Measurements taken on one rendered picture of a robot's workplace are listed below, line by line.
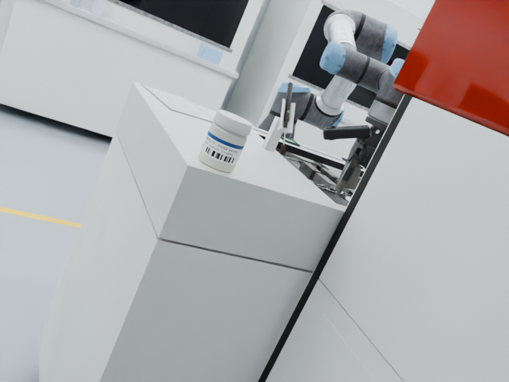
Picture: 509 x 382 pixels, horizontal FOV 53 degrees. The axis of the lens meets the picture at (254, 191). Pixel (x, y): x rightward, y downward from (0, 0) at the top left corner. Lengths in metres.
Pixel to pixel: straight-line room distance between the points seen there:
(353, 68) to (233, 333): 0.71
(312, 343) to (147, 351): 0.32
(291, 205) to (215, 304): 0.25
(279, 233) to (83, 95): 3.19
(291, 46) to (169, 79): 1.16
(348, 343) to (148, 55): 3.33
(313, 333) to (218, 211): 0.32
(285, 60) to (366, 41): 2.95
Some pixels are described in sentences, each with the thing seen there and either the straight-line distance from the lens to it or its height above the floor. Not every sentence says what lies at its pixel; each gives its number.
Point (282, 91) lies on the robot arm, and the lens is 2.00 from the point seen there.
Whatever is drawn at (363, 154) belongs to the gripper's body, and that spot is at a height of 1.06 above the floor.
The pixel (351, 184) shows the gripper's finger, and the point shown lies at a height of 0.97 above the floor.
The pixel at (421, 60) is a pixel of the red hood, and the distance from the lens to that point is 1.02.
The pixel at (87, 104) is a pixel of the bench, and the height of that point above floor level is 0.27.
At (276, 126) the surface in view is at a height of 1.03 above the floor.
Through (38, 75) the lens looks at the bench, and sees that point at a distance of 4.02.
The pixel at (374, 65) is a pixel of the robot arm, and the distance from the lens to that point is 1.36.
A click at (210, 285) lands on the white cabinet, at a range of 1.00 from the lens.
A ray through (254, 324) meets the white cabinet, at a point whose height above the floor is 0.67.
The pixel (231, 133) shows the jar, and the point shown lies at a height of 1.04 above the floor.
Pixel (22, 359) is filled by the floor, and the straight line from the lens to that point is 1.87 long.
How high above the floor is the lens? 1.20
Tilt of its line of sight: 15 degrees down
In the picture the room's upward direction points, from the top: 24 degrees clockwise
